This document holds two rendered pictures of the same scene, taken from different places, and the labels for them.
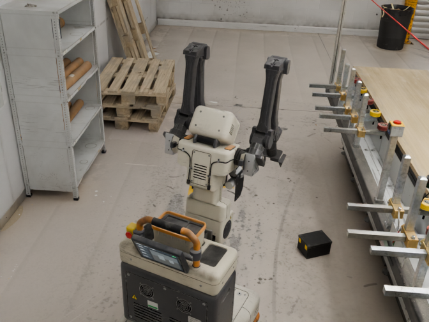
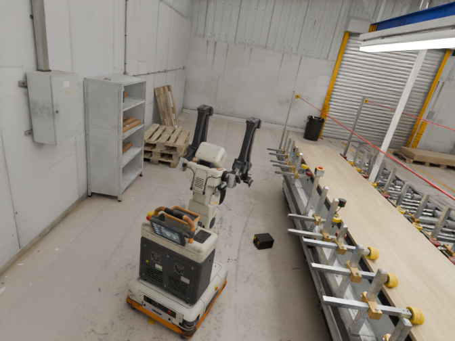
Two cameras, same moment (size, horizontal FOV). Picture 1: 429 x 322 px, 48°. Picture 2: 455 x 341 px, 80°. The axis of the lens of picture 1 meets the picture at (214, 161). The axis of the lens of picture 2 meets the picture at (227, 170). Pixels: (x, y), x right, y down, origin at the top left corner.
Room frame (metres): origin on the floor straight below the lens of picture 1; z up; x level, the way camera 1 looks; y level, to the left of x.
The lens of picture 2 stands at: (0.15, 0.00, 2.03)
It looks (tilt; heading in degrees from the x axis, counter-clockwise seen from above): 22 degrees down; 356
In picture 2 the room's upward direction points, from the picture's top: 10 degrees clockwise
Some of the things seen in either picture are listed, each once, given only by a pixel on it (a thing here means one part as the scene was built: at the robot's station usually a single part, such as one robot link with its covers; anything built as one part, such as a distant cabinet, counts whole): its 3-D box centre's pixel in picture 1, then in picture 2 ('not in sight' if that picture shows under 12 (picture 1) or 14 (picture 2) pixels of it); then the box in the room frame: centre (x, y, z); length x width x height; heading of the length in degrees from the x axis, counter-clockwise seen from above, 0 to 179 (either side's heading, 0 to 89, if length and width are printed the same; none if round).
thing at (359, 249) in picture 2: not in sight; (347, 276); (1.48, -0.96, 0.88); 0.04 x 0.04 x 0.48; 87
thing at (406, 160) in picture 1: (397, 194); (318, 210); (2.23, -0.99, 0.91); 0.04 x 0.04 x 0.48; 87
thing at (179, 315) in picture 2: not in sight; (160, 305); (1.66, 0.22, 0.23); 0.41 x 0.02 x 0.08; 65
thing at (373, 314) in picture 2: not in sight; (370, 304); (1.21, -0.94, 0.95); 0.14 x 0.06 x 0.05; 177
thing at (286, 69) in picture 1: (274, 99); (249, 144); (2.30, -0.29, 1.40); 0.11 x 0.06 x 0.43; 65
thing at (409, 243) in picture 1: (409, 236); (325, 235); (1.96, -0.98, 0.85); 0.14 x 0.06 x 0.05; 177
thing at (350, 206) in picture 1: (387, 209); (311, 219); (2.19, -0.95, 0.84); 0.43 x 0.03 x 0.04; 87
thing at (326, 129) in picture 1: (353, 131); (292, 174); (3.19, -1.00, 0.84); 0.43 x 0.03 x 0.04; 87
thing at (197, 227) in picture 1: (179, 234); (181, 220); (1.86, 0.15, 0.87); 0.23 x 0.15 x 0.11; 65
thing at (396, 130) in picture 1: (395, 129); (319, 172); (2.49, -1.01, 1.18); 0.07 x 0.07 x 0.08; 87
